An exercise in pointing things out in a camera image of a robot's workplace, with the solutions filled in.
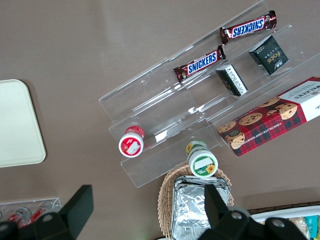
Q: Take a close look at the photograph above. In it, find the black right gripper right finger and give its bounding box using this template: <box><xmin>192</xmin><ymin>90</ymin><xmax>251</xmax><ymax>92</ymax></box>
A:
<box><xmin>203</xmin><ymin>184</ymin><xmax>229</xmax><ymax>230</ymax></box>

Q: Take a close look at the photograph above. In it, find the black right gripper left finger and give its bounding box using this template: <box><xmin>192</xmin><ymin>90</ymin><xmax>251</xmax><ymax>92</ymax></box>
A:
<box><xmin>58</xmin><ymin>184</ymin><xmax>95</xmax><ymax>235</ymax></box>

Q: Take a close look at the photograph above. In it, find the oval light wicker basket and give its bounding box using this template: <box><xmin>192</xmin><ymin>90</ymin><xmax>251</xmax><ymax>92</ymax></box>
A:
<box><xmin>157</xmin><ymin>165</ymin><xmax>236</xmax><ymax>240</ymax></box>

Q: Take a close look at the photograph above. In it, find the white rectangular snack tray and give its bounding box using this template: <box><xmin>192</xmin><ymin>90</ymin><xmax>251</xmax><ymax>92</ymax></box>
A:
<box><xmin>249</xmin><ymin>205</ymin><xmax>320</xmax><ymax>240</ymax></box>

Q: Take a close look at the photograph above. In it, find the beige plastic tray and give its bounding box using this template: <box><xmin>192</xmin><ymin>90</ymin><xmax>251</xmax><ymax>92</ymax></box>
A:
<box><xmin>0</xmin><ymin>78</ymin><xmax>47</xmax><ymax>169</ymax></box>

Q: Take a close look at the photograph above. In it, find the stack of foil containers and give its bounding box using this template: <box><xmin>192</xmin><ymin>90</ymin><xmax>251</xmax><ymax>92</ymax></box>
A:
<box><xmin>170</xmin><ymin>174</ymin><xmax>230</xmax><ymax>240</ymax></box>

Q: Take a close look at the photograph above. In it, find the clear acrylic bottle rack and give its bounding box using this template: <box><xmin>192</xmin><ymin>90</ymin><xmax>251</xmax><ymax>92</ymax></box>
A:
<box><xmin>0</xmin><ymin>196</ymin><xmax>63</xmax><ymax>226</ymax></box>

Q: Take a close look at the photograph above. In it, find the red cola bottle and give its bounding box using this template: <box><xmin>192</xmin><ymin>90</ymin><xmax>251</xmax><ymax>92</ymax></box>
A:
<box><xmin>9</xmin><ymin>207</ymin><xmax>32</xmax><ymax>224</ymax></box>
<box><xmin>29</xmin><ymin>208</ymin><xmax>48</xmax><ymax>222</ymax></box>

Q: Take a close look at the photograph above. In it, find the green lid yogurt cup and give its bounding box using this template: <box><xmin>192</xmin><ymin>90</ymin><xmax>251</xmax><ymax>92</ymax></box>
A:
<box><xmin>185</xmin><ymin>140</ymin><xmax>219</xmax><ymax>179</ymax></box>

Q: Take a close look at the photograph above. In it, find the red lid yogurt cup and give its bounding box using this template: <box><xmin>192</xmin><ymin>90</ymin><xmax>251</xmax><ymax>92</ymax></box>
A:
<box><xmin>117</xmin><ymin>125</ymin><xmax>146</xmax><ymax>158</ymax></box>

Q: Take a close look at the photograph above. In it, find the clear bag of snacks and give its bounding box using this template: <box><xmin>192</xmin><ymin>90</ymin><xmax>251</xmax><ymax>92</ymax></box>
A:
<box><xmin>287</xmin><ymin>216</ymin><xmax>307</xmax><ymax>234</ymax></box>

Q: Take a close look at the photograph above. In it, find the teal snack pack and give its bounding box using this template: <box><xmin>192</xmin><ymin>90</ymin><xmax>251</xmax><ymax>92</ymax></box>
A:
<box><xmin>305</xmin><ymin>214</ymin><xmax>320</xmax><ymax>239</ymax></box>

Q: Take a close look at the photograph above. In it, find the red tartan cookie box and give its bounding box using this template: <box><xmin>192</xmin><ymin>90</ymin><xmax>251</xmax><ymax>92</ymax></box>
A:
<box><xmin>217</xmin><ymin>75</ymin><xmax>320</xmax><ymax>158</ymax></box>

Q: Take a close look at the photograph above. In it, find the clear acrylic stepped display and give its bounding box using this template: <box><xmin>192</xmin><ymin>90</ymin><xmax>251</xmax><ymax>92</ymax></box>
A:
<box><xmin>98</xmin><ymin>0</ymin><xmax>320</xmax><ymax>190</ymax></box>

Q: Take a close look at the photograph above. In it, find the small black snack box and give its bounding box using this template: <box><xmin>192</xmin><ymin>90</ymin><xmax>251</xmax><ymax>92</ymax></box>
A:
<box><xmin>248</xmin><ymin>34</ymin><xmax>290</xmax><ymax>76</ymax></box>
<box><xmin>215</xmin><ymin>63</ymin><xmax>249</xmax><ymax>97</ymax></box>

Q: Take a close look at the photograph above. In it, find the brown Snickers bar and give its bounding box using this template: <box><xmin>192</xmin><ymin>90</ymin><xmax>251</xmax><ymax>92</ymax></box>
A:
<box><xmin>172</xmin><ymin>45</ymin><xmax>227</xmax><ymax>83</ymax></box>
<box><xmin>219</xmin><ymin>10</ymin><xmax>279</xmax><ymax>46</ymax></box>

